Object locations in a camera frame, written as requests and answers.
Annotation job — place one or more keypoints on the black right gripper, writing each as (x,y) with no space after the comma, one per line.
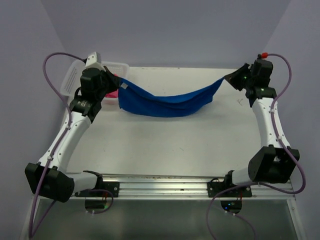
(232,79)

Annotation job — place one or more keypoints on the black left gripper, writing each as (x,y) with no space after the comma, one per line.
(114,80)

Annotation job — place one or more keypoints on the pink microfiber towel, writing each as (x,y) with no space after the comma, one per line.
(112,93)

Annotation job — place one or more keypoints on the blue microfiber towel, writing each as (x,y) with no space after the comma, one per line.
(136,100)

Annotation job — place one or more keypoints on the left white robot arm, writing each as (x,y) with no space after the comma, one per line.
(48,177)

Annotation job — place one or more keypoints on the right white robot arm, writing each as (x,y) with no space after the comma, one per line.
(273,163)

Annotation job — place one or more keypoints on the white plastic basket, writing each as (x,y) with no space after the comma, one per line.
(72,78)

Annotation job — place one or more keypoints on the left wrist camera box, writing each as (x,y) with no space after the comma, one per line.
(94,61)

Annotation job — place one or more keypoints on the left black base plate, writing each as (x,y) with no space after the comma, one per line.
(110,188)

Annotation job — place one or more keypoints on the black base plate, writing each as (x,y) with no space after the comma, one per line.
(110,188)
(215,186)

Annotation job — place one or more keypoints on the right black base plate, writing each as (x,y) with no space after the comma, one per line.
(215,186)

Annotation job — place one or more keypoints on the aluminium mounting rail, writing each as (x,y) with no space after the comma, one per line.
(183,188)

